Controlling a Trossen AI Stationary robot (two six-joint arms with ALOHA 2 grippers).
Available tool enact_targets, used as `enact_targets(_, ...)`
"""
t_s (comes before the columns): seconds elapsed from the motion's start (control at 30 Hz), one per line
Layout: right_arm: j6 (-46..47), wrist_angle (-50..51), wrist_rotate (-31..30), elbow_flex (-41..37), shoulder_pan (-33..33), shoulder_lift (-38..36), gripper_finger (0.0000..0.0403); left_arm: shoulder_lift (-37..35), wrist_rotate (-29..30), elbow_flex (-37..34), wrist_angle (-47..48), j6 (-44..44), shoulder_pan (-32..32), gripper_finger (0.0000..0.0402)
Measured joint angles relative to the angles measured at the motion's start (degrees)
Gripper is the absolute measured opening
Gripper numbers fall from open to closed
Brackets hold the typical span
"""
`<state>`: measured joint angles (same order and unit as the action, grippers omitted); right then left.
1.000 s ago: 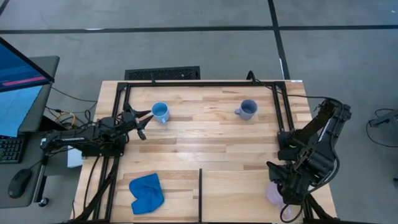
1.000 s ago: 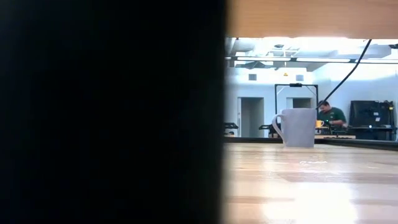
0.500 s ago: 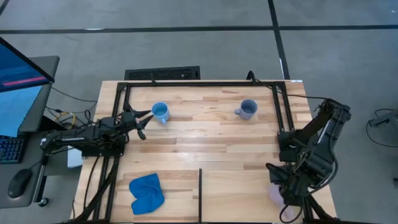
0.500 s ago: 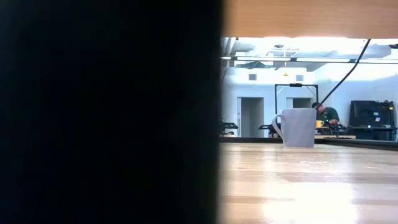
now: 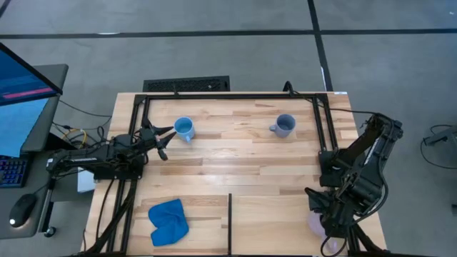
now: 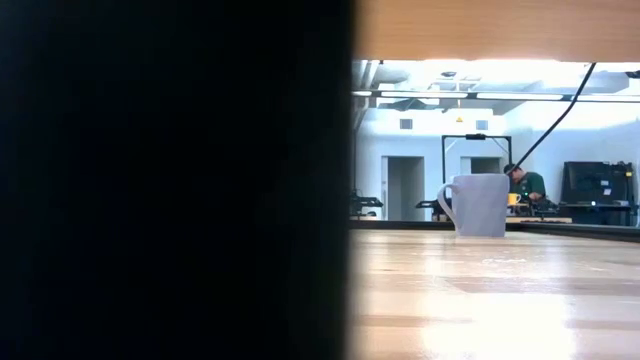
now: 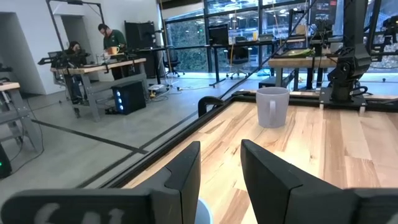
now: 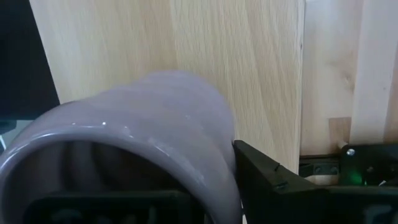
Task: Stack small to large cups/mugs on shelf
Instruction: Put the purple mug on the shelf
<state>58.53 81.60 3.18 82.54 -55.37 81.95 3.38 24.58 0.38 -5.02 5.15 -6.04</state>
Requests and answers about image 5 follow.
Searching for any black looped floor cable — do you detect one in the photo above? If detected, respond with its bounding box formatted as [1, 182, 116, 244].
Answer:
[419, 124, 457, 171]

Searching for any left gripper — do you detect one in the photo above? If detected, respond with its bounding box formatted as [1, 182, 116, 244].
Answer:
[136, 124, 177, 153]

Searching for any white box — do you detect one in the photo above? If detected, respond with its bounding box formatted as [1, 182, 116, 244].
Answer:
[77, 169, 96, 193]

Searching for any backlit keyboard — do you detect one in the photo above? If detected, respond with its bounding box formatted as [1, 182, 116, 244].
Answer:
[0, 155, 30, 189]

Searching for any grey desk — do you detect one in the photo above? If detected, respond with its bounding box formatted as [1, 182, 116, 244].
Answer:
[0, 149, 55, 241]

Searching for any thin black floor cable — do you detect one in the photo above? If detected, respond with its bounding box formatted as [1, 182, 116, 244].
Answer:
[59, 99, 113, 119]

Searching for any grey-blue mug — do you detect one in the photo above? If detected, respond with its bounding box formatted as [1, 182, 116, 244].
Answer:
[268, 114, 297, 138]

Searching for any computer monitor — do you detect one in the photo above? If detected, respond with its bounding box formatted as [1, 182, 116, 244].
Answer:
[0, 41, 69, 158]

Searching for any grey floor device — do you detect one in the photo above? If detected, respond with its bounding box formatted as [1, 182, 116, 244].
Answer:
[423, 125, 457, 146]

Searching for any light blue mug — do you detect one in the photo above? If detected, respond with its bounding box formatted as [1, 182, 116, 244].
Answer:
[174, 116, 196, 144]

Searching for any black computer mouse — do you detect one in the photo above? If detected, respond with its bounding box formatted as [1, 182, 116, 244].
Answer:
[9, 193, 38, 228]

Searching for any purple mug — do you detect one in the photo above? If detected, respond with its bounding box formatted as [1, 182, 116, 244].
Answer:
[308, 210, 339, 254]

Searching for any yellow cable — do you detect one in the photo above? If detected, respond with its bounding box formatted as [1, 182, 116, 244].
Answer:
[62, 128, 88, 148]

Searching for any blue cloth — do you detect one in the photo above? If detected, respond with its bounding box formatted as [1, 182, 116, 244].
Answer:
[148, 198, 190, 247]

